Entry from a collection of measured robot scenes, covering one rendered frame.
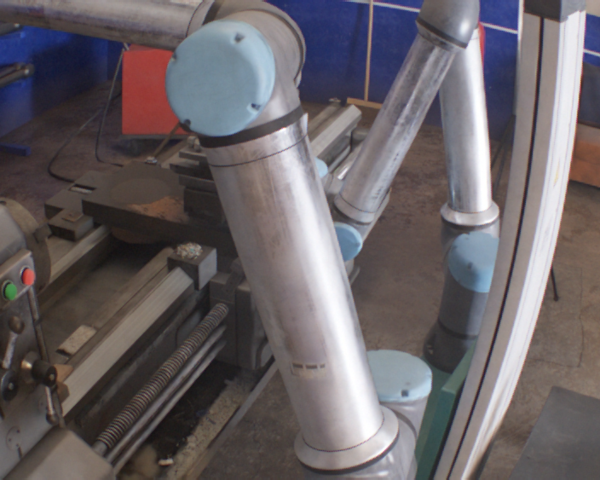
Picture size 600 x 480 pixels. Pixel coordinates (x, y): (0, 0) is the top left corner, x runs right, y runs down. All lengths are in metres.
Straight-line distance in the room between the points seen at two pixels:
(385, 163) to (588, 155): 3.72
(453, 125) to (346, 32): 4.41
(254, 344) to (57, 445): 0.86
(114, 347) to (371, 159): 0.73
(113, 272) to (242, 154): 1.49
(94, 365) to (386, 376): 0.76
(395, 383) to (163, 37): 0.61
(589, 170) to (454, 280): 3.69
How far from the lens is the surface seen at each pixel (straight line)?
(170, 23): 0.90
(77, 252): 2.09
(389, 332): 3.23
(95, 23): 0.96
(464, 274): 1.46
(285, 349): 0.85
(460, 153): 1.55
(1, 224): 1.23
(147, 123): 4.92
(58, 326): 1.97
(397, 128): 1.39
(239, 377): 2.27
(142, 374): 1.85
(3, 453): 1.34
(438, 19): 1.33
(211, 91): 0.72
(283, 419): 2.72
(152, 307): 1.82
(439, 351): 1.57
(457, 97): 1.50
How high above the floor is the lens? 1.84
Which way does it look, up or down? 27 degrees down
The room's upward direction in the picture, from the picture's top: 2 degrees clockwise
